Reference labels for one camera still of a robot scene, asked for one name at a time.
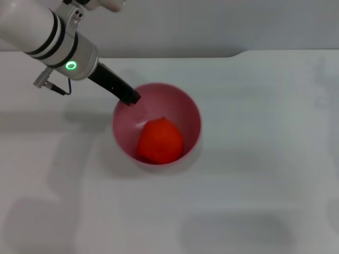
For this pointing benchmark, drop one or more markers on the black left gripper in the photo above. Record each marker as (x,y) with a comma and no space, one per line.
(111,82)

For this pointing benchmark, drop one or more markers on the soft orange toy fruit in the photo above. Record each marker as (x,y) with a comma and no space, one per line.
(161,143)

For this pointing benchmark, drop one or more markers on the pink plastic bowl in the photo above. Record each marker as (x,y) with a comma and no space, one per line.
(159,105)

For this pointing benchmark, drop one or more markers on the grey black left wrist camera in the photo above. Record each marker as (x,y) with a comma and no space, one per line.
(106,4)

